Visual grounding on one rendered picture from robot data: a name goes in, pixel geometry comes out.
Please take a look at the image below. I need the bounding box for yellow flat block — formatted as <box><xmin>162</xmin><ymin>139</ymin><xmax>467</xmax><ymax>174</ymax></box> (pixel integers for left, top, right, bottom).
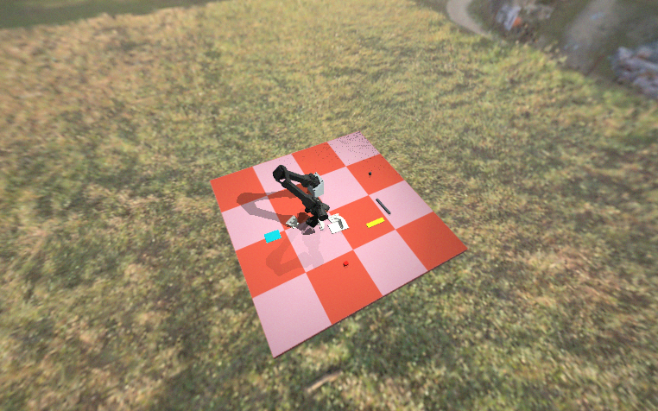
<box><xmin>366</xmin><ymin>218</ymin><xmax>384</xmax><ymax>228</ymax></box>

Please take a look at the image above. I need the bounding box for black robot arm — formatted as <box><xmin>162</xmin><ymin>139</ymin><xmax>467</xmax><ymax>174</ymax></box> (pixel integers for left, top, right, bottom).
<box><xmin>273</xmin><ymin>165</ymin><xmax>328</xmax><ymax>221</ymax></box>

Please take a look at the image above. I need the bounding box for cyan flat rectangular block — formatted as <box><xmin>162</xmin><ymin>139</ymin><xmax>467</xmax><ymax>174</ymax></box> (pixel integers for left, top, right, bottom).
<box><xmin>264</xmin><ymin>230</ymin><xmax>282</xmax><ymax>243</ymax></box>

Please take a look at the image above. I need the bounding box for dark grey long flat bar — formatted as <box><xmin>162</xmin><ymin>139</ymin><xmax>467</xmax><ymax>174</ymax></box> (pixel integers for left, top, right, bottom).
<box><xmin>376</xmin><ymin>199</ymin><xmax>391</xmax><ymax>215</ymax></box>

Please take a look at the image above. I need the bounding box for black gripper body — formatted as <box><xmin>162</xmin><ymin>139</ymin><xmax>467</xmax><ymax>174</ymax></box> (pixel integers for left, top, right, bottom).
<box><xmin>306</xmin><ymin>203</ymin><xmax>330</xmax><ymax>228</ymax></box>

